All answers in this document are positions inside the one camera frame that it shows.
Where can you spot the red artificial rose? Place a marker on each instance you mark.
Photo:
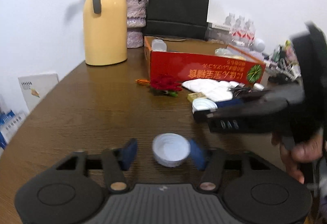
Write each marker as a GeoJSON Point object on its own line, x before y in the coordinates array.
{"type": "Point", "coordinates": [163, 85]}

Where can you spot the purple textured vase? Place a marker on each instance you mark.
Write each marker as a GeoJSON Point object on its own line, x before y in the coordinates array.
{"type": "Point", "coordinates": [136, 22]}

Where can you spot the person's right hand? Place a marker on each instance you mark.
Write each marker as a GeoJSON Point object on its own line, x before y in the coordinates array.
{"type": "Point", "coordinates": [302, 153]}

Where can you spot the water bottle pack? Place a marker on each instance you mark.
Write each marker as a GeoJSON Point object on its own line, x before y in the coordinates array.
{"type": "Point", "coordinates": [240, 32]}

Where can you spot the dark blue pouch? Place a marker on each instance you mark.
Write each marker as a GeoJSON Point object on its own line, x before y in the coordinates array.
{"type": "Point", "coordinates": [229, 103]}

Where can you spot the yellow thermos jug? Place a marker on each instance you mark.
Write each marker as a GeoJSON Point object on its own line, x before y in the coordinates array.
{"type": "Point", "coordinates": [105, 32]}

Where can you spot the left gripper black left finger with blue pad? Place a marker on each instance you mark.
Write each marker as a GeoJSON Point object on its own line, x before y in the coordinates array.
{"type": "Point", "coordinates": [112, 162]}

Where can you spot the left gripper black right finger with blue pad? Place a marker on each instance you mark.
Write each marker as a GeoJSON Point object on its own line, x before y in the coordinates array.
{"type": "Point", "coordinates": [220, 168]}

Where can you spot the white plastic bottle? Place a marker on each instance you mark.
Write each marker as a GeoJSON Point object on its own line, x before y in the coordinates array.
{"type": "Point", "coordinates": [158, 45]}

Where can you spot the white calendar card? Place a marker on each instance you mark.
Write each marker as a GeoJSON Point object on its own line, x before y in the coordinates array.
{"type": "Point", "coordinates": [35, 87]}

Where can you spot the white plastic lid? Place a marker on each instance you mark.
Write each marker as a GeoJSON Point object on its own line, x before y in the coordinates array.
{"type": "Point", "coordinates": [170, 150]}

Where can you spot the red cardboard box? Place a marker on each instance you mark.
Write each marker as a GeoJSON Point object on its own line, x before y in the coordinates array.
{"type": "Point", "coordinates": [189, 59]}

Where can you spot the small yellow box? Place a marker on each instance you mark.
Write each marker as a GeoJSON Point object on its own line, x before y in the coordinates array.
{"type": "Point", "coordinates": [192, 96]}

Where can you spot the black paper bag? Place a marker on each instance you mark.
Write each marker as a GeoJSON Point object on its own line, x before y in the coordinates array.
{"type": "Point", "coordinates": [177, 18]}

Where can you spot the white round lamp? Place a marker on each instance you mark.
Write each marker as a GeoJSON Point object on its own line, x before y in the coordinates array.
{"type": "Point", "coordinates": [258, 45]}

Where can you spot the blue white box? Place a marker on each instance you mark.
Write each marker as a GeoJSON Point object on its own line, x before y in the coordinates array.
{"type": "Point", "coordinates": [10, 123]}

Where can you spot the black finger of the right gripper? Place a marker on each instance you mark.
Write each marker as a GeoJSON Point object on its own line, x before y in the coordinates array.
{"type": "Point", "coordinates": [261, 106]}

